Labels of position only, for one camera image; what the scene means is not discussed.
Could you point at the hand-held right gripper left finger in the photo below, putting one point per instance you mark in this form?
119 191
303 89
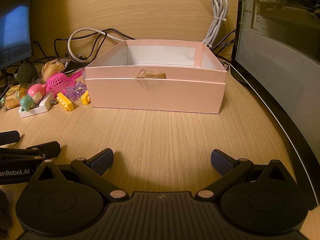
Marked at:
101 163

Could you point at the clear packet of brown buns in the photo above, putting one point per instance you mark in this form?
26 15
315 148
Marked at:
53 67

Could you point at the black plush toy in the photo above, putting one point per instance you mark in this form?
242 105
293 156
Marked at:
26 72

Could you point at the computer monitor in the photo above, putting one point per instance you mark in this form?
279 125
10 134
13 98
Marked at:
15 30

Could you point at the bread packet with yellow label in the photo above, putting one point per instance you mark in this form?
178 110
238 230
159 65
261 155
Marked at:
12 100

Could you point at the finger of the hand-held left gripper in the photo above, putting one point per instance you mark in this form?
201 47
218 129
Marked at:
10 137
48 149

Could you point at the pink plastic sieve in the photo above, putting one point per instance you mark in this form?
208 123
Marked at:
56 82

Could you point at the pink cardboard box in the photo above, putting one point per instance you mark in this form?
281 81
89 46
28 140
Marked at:
155 95

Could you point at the computer case with glass panel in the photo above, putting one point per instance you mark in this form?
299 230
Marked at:
275 67

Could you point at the yellow toy brick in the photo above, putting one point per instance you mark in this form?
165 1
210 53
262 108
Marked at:
85 99
65 102

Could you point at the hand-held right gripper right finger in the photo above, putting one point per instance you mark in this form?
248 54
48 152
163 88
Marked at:
222 163

